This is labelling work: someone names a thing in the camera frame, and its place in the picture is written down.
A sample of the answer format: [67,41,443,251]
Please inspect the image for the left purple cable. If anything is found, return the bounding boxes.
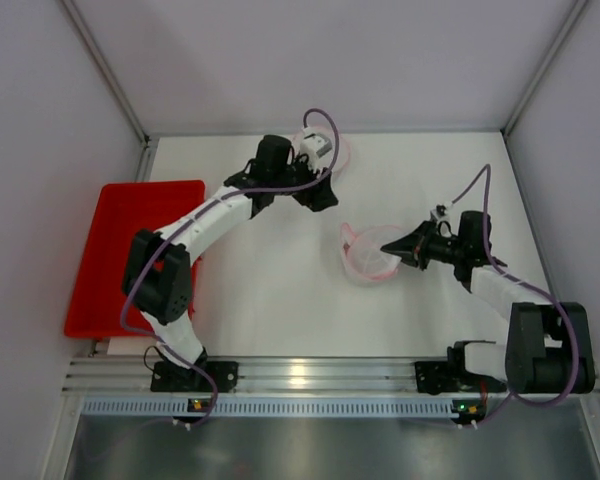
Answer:
[118,107,341,427]

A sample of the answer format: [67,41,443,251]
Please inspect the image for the slotted cable duct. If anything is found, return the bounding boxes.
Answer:
[79,395,486,419]

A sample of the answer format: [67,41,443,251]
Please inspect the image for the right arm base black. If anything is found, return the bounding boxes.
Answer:
[414,341,506,395]

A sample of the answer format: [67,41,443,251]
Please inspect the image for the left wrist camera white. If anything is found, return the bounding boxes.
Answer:
[297,127,333,164]

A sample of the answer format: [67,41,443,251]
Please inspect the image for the red plastic bin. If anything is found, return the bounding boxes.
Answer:
[64,180,205,339]

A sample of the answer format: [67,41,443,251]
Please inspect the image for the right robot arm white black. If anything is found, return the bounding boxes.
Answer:
[380,211,596,398]

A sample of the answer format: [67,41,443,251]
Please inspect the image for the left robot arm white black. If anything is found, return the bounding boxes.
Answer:
[121,128,341,369]

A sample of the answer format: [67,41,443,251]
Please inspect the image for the spare white mesh laundry bag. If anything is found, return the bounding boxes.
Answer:
[339,223,405,285]

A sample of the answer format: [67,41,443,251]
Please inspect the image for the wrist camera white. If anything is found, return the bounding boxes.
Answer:
[430,201,454,224]
[297,127,333,164]

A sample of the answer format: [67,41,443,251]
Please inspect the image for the purple cable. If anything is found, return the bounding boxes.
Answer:
[118,107,341,427]
[444,163,581,427]

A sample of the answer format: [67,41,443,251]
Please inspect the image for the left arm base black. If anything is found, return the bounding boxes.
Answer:
[143,346,239,393]

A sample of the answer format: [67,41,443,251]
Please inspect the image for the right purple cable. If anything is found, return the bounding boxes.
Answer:
[444,163,581,427]

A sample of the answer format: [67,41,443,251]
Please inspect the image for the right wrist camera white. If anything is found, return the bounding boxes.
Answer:
[430,201,454,224]

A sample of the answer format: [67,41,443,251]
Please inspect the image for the aluminium mounting rail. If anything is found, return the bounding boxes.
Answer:
[62,355,600,396]

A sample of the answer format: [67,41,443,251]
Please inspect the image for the white mesh laundry bag pink trim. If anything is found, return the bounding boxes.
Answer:
[291,126,352,177]

